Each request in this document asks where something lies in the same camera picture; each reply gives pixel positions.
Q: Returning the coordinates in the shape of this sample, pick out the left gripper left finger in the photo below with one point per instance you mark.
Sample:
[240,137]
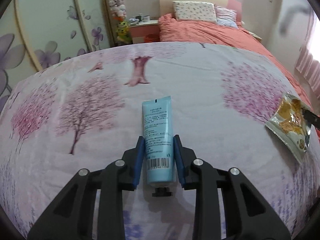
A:
[92,197]

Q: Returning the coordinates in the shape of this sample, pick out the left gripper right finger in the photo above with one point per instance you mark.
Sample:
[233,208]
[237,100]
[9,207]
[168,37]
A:
[227,206]

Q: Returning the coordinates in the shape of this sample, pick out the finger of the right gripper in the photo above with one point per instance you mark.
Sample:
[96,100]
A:
[311,119]

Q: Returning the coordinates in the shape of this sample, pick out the yellow snack packet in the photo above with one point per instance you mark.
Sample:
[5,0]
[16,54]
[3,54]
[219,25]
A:
[289,125]

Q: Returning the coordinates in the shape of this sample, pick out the light blue cream tube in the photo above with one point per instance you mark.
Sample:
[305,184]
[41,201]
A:
[158,135]

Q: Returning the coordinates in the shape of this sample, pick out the pink striped curtain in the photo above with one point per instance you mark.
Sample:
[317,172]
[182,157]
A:
[308,61]

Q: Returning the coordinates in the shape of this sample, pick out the floral pink table cloth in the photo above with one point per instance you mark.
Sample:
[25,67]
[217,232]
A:
[85,112]

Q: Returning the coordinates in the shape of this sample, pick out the pink striped pillow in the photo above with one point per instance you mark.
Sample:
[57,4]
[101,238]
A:
[226,17]

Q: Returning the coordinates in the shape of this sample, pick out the white floral pillow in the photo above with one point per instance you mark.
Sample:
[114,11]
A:
[194,11]

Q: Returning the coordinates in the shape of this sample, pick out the bed with coral duvet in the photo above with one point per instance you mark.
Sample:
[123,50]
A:
[172,30]

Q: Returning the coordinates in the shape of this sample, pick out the pink left nightstand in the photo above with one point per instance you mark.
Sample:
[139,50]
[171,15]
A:
[145,32]

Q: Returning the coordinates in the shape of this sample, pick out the glass wardrobe with flowers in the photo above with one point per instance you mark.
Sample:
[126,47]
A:
[36,34]

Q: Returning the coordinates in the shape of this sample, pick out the plush toy tower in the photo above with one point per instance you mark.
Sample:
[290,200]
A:
[119,23]

